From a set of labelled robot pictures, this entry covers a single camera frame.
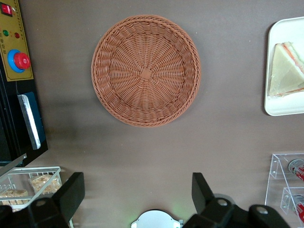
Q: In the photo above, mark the clear acrylic bottle rack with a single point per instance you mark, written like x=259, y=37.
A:
x=276, y=166

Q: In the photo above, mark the cream plastic tray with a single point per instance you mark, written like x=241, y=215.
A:
x=282, y=105

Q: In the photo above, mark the red emergency stop button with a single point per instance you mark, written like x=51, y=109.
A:
x=21, y=61

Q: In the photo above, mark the clear rice cracker pack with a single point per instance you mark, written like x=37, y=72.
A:
x=45, y=184
x=14, y=196

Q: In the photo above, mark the brown round wicker basket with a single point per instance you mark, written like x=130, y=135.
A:
x=146, y=73

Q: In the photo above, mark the yellow control panel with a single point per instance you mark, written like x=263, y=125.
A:
x=14, y=28

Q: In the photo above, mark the triangle sandwich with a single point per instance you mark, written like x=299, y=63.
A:
x=283, y=73

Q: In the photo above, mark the red rocker switch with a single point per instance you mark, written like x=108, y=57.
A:
x=6, y=10

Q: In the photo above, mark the black appliance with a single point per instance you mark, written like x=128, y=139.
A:
x=9, y=133

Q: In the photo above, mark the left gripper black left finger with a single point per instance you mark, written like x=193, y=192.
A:
x=69, y=194

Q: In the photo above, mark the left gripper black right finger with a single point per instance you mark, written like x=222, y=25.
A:
x=202, y=197

